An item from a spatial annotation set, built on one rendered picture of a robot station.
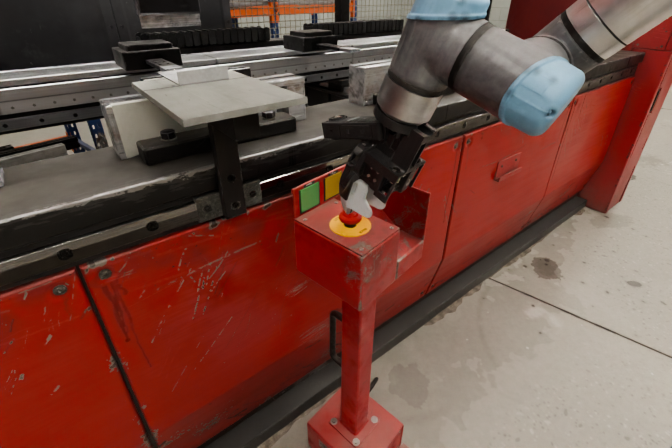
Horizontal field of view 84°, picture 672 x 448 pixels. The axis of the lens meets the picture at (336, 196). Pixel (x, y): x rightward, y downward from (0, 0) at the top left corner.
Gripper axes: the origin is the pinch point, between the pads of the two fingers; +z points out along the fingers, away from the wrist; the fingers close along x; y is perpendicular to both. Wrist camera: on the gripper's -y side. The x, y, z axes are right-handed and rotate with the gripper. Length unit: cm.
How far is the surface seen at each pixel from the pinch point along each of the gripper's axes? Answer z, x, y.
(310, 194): 2.9, -1.4, -7.0
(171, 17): -13.9, -8.2, -41.2
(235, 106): -14.2, -14.2, -13.8
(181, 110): -13.0, -20.0, -17.1
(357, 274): 4.9, -5.3, 9.2
